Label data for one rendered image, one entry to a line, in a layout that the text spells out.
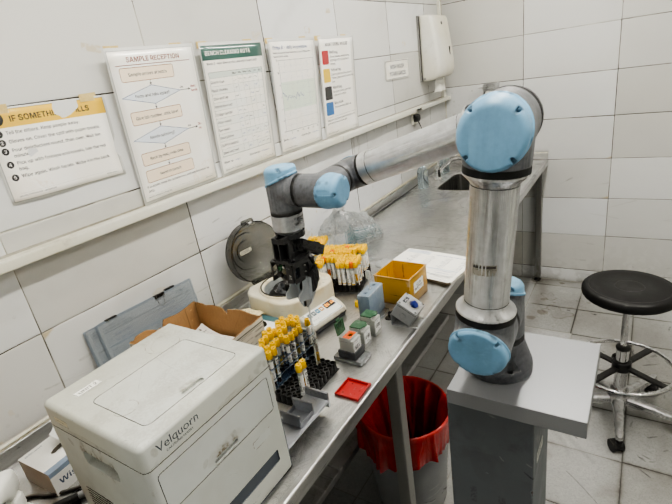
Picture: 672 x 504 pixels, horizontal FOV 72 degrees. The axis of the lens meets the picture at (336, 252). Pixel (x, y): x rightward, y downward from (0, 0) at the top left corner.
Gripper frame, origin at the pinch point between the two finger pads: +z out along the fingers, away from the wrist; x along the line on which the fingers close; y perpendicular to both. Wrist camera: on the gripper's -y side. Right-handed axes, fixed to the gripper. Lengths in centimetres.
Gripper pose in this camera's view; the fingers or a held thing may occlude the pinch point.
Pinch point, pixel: (307, 300)
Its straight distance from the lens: 118.9
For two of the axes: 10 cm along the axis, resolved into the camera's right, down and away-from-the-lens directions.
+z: 1.3, 9.2, 3.7
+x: 8.5, 1.0, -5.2
